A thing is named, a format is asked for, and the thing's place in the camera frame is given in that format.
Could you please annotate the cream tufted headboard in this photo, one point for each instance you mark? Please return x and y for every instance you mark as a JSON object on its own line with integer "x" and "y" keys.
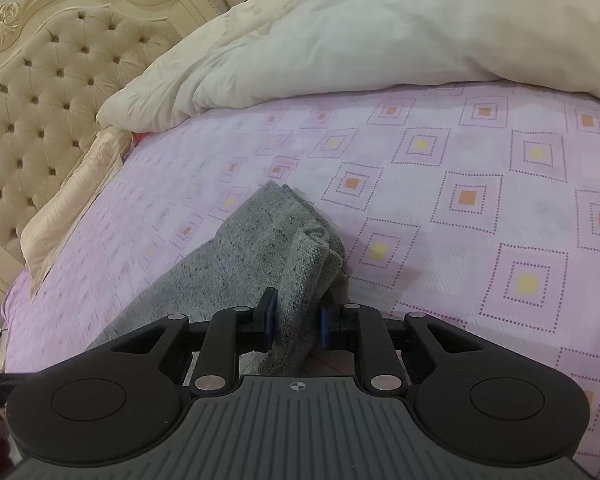
{"x": 45, "y": 90}

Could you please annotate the purple patterned bed sheet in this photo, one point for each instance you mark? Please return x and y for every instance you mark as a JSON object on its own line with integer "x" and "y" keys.
{"x": 455, "y": 200}

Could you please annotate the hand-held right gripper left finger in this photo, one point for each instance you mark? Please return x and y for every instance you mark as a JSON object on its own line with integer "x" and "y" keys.
{"x": 266, "y": 320}

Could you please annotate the beige pillow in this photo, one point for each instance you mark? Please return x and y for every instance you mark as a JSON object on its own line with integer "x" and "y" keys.
{"x": 65, "y": 200}

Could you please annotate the cream duvet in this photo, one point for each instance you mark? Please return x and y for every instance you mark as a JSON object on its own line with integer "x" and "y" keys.
{"x": 355, "y": 25}

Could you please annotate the red cloth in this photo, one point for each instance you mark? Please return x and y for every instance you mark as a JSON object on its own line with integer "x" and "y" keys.
{"x": 140, "y": 136}

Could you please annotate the grey pants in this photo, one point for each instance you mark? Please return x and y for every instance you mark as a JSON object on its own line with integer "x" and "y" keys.
{"x": 260, "y": 260}

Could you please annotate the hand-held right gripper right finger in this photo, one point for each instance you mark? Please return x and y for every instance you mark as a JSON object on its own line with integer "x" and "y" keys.
{"x": 326, "y": 330}

